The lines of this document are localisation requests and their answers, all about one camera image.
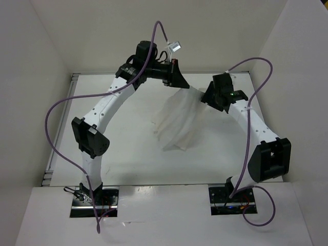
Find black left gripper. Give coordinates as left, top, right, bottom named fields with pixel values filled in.
left=145, top=58, right=189, bottom=88

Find white pleated skirt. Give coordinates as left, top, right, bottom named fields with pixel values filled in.
left=152, top=87, right=206, bottom=151

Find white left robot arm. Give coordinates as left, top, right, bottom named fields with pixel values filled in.
left=71, top=40, right=190, bottom=205

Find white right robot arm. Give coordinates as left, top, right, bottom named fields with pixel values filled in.
left=201, top=73, right=292, bottom=201

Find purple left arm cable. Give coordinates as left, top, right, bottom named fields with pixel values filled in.
left=45, top=22, right=170, bottom=234

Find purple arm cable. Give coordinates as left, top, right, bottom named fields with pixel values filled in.
left=225, top=57, right=276, bottom=227
left=45, top=22, right=170, bottom=234

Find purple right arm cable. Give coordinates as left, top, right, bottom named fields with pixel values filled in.
left=225, top=57, right=276, bottom=227

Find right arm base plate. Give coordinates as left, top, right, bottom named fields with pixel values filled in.
left=208, top=184, right=257, bottom=216

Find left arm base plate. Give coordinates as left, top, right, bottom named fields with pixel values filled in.
left=64, top=187, right=119, bottom=218

